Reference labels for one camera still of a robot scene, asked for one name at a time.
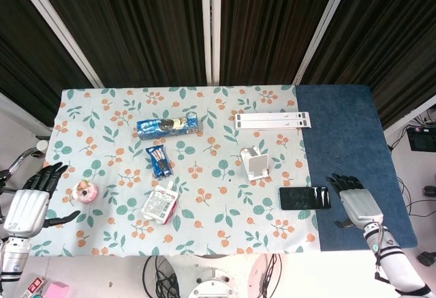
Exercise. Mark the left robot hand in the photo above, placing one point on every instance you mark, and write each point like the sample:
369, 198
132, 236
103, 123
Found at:
25, 206

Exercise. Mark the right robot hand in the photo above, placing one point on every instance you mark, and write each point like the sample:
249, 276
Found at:
360, 204

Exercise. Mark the black smartphone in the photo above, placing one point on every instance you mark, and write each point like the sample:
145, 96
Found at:
304, 198

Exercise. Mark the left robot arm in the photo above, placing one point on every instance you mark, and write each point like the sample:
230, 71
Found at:
13, 260

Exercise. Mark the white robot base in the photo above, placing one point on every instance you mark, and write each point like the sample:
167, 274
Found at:
213, 281

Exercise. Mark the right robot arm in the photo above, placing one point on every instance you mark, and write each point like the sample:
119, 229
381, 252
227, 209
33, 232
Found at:
395, 260

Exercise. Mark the white phone stand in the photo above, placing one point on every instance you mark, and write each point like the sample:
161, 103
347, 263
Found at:
256, 166

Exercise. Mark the white metal rail bracket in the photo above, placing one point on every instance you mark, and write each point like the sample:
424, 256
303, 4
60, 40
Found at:
272, 120

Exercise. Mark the black device with screen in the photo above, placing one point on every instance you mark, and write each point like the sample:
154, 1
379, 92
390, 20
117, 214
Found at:
421, 137

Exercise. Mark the pink box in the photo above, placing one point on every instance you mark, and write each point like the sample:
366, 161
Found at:
56, 291

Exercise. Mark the white snack pouch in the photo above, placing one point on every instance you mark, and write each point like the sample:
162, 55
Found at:
160, 206

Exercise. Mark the blue cookie packet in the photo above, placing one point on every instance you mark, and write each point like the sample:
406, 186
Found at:
159, 161

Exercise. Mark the floral tablecloth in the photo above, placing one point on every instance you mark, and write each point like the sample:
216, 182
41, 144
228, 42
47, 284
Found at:
204, 161

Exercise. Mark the blue cookie box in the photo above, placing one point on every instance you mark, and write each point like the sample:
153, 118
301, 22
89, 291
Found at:
168, 127

